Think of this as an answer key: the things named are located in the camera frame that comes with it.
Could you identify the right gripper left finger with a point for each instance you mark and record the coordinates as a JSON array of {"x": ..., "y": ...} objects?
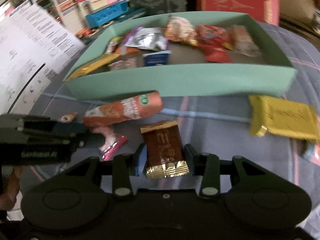
[{"x": 125, "y": 166}]

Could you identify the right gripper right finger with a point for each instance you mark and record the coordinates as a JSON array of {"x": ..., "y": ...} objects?
[{"x": 208, "y": 167}]

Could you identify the pink marshmallow candy packet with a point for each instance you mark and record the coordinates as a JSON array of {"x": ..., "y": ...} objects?
[{"x": 113, "y": 142}]

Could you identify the brown gold chocolate packet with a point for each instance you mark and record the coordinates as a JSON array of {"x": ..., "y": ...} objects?
[{"x": 164, "y": 150}]

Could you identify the orange sausage snack packet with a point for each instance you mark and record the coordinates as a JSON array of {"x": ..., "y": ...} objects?
[{"x": 134, "y": 108}]

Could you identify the yellow Winston snack packet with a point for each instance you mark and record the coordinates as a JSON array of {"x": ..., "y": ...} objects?
[{"x": 283, "y": 117}]

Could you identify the pink patterned snack packet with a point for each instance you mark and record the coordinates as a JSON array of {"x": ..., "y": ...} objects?
[{"x": 123, "y": 64}]

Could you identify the red square snack packet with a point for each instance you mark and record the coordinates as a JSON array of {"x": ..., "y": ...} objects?
[{"x": 215, "y": 54}]

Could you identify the blue white biscuit packet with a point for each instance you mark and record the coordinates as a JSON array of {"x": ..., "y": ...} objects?
[{"x": 157, "y": 58}]

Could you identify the orange silver snack packet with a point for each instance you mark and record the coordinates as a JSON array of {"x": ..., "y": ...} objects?
[{"x": 123, "y": 50}]

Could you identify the small yellow cartoon packet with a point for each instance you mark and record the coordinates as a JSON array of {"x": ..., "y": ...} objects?
[{"x": 113, "y": 45}]

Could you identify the clear cake bar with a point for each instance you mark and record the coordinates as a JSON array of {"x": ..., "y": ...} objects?
[{"x": 243, "y": 42}]

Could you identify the red rainbow candy bag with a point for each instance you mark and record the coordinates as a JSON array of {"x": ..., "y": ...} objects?
[{"x": 216, "y": 36}]

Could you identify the silver purple snack bag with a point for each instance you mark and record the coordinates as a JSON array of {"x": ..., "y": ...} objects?
[{"x": 146, "y": 39}]

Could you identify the orange noodle snack bag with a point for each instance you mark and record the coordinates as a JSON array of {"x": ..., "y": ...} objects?
[{"x": 179, "y": 29}]

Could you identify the person's left hand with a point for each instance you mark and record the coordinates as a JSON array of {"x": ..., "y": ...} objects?
[{"x": 9, "y": 195}]

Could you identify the orange jelly cup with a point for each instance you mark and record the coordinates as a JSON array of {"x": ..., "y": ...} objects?
[{"x": 68, "y": 118}]

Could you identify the mint green cardboard box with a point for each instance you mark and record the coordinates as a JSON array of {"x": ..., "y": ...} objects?
[{"x": 187, "y": 74}]

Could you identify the white printed instruction sheet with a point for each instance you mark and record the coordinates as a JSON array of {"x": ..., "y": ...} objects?
[{"x": 34, "y": 49}]

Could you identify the pink grapefruit candy packet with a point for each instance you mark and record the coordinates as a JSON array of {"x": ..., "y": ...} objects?
[{"x": 311, "y": 153}]

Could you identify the toy kitchen playset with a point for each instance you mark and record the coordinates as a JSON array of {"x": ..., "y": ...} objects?
[{"x": 78, "y": 16}]

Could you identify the cluttered wooden shelf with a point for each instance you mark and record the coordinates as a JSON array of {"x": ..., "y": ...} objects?
[{"x": 301, "y": 17}]

